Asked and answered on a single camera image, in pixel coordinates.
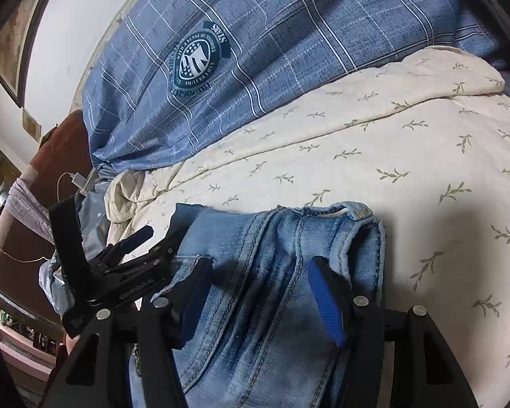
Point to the brown padded headboard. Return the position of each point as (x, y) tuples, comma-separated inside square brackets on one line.
[(68, 148)]

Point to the blue denim pants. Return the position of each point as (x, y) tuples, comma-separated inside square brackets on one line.
[(259, 284)]

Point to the cream leaf-print blanket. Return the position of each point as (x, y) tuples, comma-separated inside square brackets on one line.
[(365, 157)]

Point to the white charger plug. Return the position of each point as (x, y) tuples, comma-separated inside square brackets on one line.
[(78, 179)]

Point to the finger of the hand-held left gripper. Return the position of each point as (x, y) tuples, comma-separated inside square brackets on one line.
[(165, 250), (138, 236)]

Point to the grey bird-print duvet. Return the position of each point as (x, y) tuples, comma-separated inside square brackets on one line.
[(95, 221)]

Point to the white power strip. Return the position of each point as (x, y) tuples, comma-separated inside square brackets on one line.
[(90, 183)]

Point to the large dark picture frame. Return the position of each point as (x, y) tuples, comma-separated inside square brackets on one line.
[(12, 42)]

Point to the blue plaid pillow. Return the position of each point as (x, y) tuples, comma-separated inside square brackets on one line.
[(301, 29)]

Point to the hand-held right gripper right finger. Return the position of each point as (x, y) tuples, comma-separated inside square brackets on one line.
[(325, 301)]

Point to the lilac crinkled cloth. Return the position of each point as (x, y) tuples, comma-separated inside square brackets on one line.
[(29, 208)]

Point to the small wall picture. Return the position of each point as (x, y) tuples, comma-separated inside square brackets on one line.
[(32, 124)]

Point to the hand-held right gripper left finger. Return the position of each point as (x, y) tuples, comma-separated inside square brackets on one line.
[(193, 306)]

